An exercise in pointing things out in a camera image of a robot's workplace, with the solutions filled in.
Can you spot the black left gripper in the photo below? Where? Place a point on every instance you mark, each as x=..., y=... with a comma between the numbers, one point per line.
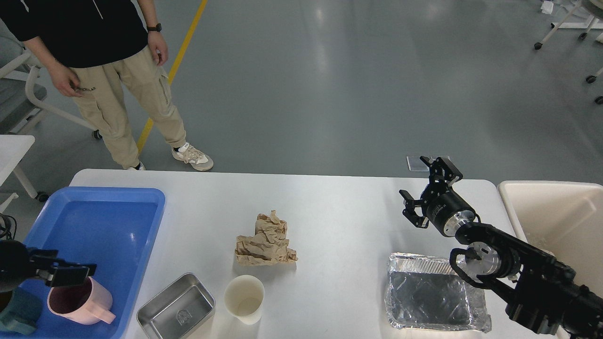
x=16, y=259

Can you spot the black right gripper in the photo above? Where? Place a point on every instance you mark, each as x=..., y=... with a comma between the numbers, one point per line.
x=439, y=204

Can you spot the pink ribbed mug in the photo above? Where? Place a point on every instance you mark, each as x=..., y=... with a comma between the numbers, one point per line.
x=86, y=304

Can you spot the stainless steel rectangular container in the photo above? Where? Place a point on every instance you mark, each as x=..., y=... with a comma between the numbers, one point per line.
x=177, y=310

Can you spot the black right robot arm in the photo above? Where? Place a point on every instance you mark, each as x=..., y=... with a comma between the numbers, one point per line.
x=538, y=289

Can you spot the clear floor plate left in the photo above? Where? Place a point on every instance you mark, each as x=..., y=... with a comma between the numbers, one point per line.
x=415, y=164

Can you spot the teal mug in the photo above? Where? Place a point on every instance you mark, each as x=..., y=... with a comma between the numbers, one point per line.
x=19, y=312

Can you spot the blue plastic tray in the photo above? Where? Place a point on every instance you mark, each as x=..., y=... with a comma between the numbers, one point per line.
x=112, y=227

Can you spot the aluminium foil tray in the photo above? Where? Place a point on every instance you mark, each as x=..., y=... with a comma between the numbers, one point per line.
x=424, y=293

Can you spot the white side table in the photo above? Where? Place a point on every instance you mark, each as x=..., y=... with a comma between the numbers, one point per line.
x=13, y=148

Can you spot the beige plastic bin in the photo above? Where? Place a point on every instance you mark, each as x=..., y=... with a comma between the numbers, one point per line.
x=563, y=218

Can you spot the crumpled brown paper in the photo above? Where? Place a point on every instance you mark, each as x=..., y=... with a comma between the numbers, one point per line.
x=268, y=246

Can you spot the white paper cup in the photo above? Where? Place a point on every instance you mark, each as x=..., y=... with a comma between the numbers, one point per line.
x=243, y=298

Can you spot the person in black shirt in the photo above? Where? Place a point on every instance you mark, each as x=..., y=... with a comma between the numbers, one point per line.
x=93, y=49

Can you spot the white wheeled furniture frame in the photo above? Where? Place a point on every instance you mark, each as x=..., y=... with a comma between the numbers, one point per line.
x=594, y=10

